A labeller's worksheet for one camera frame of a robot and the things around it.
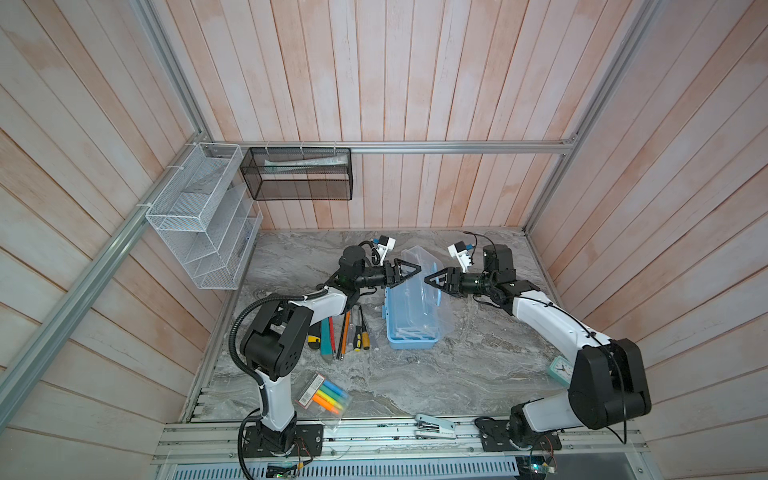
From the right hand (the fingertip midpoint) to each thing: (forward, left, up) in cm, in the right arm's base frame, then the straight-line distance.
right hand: (429, 282), depth 81 cm
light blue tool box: (-9, +5, -1) cm, 10 cm away
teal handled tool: (-11, +30, -20) cm, 38 cm away
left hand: (+1, +3, +1) cm, 3 cm away
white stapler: (-33, -1, -18) cm, 37 cm away
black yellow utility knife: (-11, +34, -18) cm, 40 cm away
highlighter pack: (-27, +28, -18) cm, 43 cm away
